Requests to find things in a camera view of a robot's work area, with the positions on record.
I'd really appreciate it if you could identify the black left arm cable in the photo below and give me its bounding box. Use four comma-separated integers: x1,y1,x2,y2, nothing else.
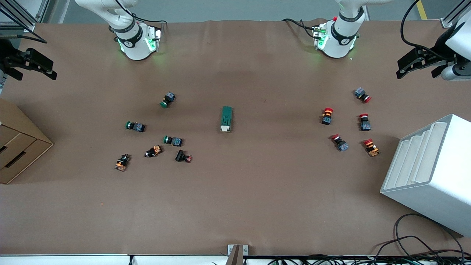
400,0,447,59

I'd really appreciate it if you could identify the brown table cover mat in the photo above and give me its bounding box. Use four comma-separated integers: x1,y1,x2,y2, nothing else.
0,18,471,257

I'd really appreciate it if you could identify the black cable loop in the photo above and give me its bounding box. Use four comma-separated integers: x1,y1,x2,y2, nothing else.
375,213,466,260

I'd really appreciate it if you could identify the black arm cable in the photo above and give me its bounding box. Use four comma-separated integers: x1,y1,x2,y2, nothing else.
400,0,447,59
113,0,168,25

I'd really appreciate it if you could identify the brown cardboard box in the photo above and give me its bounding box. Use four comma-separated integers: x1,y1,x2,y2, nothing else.
0,98,54,185

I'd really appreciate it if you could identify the aluminium frame profile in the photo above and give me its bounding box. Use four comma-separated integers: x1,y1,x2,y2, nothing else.
440,0,471,29
0,0,50,33

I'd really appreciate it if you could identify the white stepped storage bin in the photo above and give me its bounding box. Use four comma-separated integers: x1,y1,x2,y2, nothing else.
380,113,471,237

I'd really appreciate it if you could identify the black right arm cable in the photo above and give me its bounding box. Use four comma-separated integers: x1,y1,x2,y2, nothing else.
113,0,168,25

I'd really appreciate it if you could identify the black switch with red lens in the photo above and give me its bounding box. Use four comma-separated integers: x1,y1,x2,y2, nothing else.
175,149,193,163

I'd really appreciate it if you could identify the black cable bundle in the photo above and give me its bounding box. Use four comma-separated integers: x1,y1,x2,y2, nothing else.
265,254,471,265

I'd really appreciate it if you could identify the aluminium camera post with bracket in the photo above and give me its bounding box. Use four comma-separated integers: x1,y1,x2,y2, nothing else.
225,244,249,265

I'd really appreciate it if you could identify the green load switch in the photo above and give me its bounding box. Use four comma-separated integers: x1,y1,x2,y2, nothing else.
220,106,234,133

